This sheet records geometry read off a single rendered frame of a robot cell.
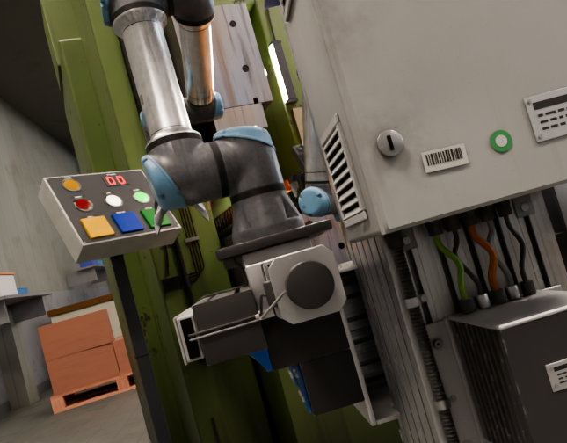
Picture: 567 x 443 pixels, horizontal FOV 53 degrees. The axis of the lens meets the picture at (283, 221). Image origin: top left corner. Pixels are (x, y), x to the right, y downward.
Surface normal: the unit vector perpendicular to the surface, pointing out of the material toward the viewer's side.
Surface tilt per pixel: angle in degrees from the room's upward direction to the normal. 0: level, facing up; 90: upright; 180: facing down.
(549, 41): 90
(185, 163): 83
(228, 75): 90
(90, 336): 90
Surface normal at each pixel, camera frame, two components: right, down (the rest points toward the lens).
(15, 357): 0.07, -0.09
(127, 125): 0.32, -0.16
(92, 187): 0.45, -0.69
